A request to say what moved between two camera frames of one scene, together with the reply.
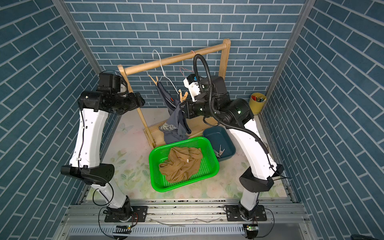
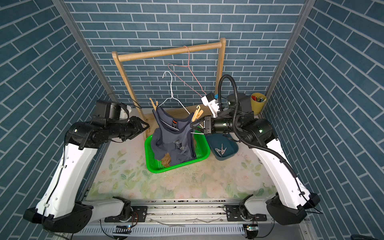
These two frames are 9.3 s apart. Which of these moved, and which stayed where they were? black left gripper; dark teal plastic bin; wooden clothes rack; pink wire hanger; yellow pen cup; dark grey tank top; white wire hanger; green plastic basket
Moved: pink wire hanger; white wire hanger; dark grey tank top; green plastic basket; wooden clothes rack; black left gripper
Stayed: dark teal plastic bin; yellow pen cup
